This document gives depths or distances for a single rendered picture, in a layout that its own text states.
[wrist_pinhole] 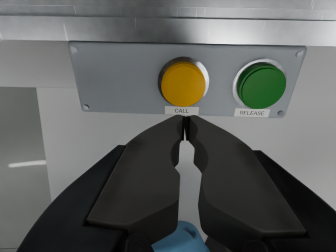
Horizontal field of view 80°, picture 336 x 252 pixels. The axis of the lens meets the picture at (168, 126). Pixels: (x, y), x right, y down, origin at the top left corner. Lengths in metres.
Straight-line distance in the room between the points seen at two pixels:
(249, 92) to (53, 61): 0.26
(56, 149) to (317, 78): 0.43
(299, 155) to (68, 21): 0.38
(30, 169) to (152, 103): 1.76
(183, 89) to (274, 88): 0.08
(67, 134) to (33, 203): 1.85
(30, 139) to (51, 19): 1.54
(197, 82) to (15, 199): 2.17
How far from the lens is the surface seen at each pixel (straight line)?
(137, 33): 0.19
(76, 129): 0.37
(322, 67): 0.35
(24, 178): 2.02
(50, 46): 0.34
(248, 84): 0.19
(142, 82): 0.20
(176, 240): 0.29
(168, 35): 0.19
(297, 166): 0.43
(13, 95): 1.60
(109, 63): 0.20
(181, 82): 0.18
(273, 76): 0.20
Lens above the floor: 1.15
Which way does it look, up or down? 61 degrees down
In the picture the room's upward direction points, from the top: 175 degrees counter-clockwise
